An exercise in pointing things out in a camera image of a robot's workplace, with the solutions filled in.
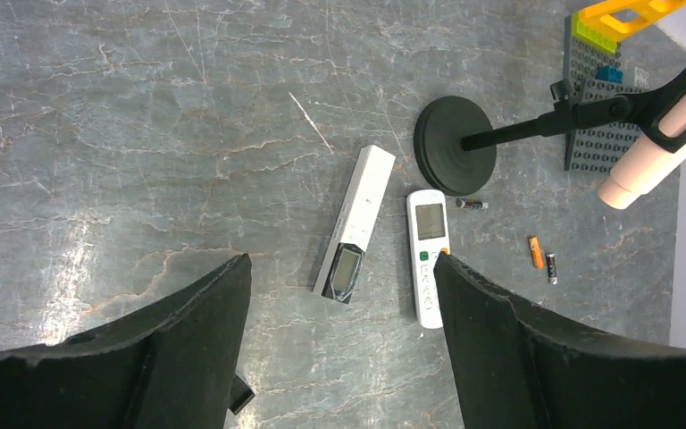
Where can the black battery right side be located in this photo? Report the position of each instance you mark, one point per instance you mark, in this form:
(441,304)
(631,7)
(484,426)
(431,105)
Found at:
(551,268)

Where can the black battery near stand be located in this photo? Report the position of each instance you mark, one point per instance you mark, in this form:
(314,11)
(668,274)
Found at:
(473,204)

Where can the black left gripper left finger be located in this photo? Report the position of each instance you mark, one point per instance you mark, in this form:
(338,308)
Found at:
(170,364)

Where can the lime green lego brick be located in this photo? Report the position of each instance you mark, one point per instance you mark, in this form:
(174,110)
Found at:
(591,38)

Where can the white remote control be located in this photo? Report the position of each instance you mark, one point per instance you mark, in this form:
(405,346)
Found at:
(428,238)

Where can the blue lego brick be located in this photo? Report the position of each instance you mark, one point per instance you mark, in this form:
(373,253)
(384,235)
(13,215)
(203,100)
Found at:
(609,73)

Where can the yellow lego frame piece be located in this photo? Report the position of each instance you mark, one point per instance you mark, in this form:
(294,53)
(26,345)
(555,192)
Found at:
(617,20)

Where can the black microphone stand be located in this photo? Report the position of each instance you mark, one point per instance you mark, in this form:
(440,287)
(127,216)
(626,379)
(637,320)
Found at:
(455,145)

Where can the orange battery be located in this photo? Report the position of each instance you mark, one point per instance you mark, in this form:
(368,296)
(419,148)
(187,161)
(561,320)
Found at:
(536,254)

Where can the pink microphone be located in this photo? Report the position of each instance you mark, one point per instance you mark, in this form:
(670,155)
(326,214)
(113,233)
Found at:
(657,152)

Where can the white boxed remote with display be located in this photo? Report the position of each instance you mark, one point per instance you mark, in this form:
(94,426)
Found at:
(351,234)

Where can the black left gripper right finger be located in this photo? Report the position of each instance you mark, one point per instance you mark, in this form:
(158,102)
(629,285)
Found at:
(519,365)

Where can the grey lego baseplate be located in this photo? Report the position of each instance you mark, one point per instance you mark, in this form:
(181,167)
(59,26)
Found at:
(596,150)

